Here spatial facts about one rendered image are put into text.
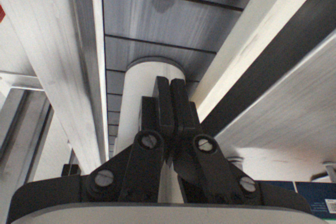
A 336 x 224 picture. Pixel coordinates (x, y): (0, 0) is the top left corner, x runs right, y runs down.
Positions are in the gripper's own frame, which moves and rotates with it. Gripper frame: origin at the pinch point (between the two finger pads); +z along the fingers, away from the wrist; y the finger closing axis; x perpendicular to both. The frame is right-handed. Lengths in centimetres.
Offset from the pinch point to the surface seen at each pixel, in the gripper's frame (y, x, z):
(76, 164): -7.4, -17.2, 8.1
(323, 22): 11.0, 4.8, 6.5
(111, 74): -3.7, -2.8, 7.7
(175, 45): 0.7, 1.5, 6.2
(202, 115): 4.0, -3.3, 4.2
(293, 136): 21.7, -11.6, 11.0
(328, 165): 37.7, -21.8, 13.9
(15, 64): -15.2, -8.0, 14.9
